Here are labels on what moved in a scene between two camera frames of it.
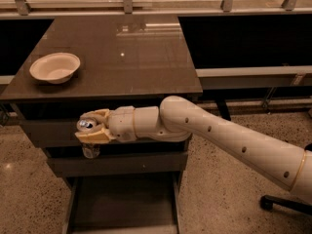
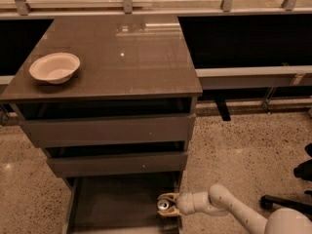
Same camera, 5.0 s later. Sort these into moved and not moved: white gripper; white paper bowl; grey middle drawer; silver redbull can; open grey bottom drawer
Moved: white gripper; silver redbull can
Not moved: white paper bowl; open grey bottom drawer; grey middle drawer
